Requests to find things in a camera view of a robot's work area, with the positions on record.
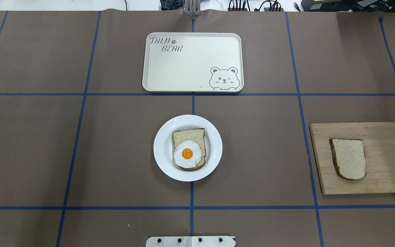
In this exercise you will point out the white round plate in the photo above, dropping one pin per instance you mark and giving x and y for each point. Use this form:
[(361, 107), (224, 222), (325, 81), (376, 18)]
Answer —
[(163, 147)]

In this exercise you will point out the bread slice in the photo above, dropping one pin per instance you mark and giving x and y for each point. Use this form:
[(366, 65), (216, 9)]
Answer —
[(348, 158), (196, 135)]

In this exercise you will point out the fried egg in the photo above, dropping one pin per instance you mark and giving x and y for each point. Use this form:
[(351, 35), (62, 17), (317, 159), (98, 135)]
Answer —
[(187, 155)]

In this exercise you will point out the cream bear serving tray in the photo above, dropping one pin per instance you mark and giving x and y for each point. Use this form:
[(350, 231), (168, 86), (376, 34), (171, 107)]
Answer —
[(193, 62)]

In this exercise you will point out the wooden cutting board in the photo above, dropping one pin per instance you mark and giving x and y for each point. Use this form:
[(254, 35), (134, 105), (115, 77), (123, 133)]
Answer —
[(379, 148)]

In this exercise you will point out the aluminium frame post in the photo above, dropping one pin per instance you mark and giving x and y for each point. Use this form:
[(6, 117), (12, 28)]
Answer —
[(192, 7)]

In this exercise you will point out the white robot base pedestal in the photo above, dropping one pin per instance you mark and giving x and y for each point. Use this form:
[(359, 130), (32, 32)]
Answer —
[(191, 241)]

